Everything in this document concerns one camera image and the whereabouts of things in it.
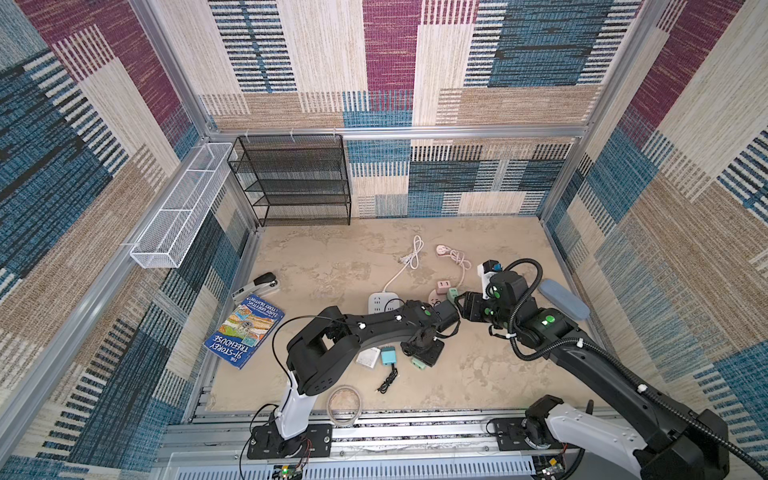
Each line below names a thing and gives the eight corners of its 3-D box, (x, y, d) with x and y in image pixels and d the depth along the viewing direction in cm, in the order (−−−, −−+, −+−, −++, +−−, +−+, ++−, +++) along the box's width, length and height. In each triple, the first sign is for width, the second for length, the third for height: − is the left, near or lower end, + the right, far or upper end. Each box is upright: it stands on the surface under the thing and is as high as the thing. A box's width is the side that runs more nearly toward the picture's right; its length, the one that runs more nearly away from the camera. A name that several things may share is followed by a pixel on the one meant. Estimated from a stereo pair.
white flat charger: (357, 362, 88) (356, 358, 85) (365, 347, 90) (364, 342, 88) (373, 369, 86) (372, 365, 84) (380, 353, 89) (380, 349, 87)
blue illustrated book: (207, 350, 91) (200, 344, 87) (252, 298, 102) (247, 292, 98) (246, 373, 86) (241, 368, 83) (289, 316, 97) (286, 310, 94)
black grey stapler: (239, 309, 99) (233, 302, 95) (235, 298, 102) (229, 290, 98) (281, 288, 104) (277, 280, 100) (276, 278, 107) (272, 270, 103)
